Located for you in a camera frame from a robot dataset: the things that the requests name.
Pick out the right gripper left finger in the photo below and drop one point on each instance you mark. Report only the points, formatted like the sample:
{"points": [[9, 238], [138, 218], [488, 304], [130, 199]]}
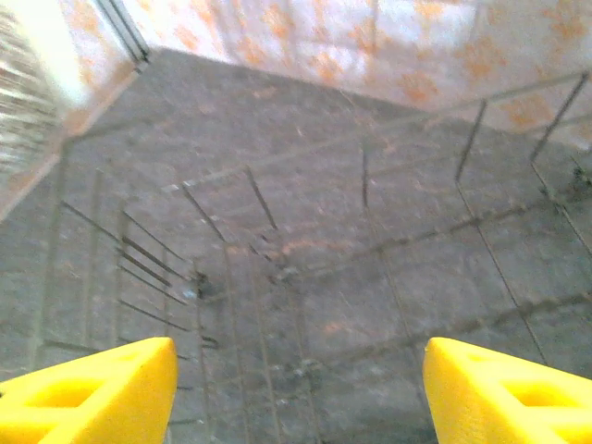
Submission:
{"points": [[92, 402]]}

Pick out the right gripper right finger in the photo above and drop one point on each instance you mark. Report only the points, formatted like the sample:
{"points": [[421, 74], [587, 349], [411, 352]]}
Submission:
{"points": [[509, 402]]}

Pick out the aluminium frame post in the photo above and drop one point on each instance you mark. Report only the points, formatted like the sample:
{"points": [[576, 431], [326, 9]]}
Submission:
{"points": [[125, 28]]}

